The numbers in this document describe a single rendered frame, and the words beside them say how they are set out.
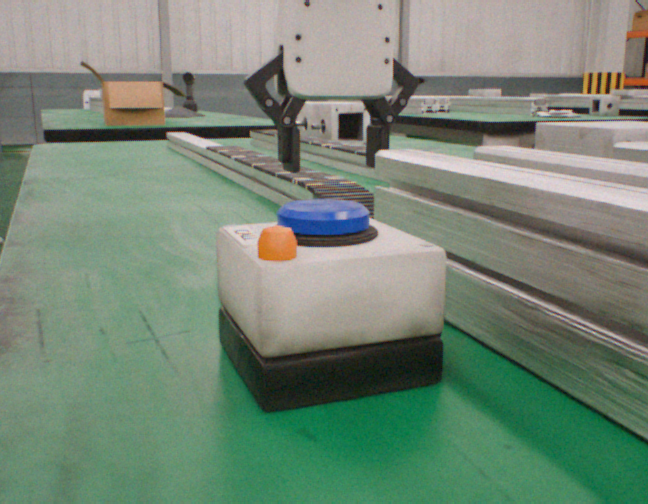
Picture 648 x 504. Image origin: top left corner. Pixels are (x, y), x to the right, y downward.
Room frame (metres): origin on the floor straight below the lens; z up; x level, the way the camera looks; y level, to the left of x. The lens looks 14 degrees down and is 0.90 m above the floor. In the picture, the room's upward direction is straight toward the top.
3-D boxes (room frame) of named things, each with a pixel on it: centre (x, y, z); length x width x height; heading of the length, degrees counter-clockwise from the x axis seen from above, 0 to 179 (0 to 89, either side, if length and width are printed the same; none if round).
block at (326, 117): (1.47, -0.03, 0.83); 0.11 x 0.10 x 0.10; 114
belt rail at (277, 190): (1.08, 0.16, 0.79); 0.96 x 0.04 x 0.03; 21
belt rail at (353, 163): (1.15, -0.02, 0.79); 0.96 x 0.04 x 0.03; 21
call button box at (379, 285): (0.29, -0.01, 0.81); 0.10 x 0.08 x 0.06; 111
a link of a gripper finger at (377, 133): (0.65, -0.06, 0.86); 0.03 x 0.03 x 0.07; 21
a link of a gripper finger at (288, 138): (0.61, 0.04, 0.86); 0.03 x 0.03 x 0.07; 21
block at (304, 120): (1.59, 0.01, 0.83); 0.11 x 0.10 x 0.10; 111
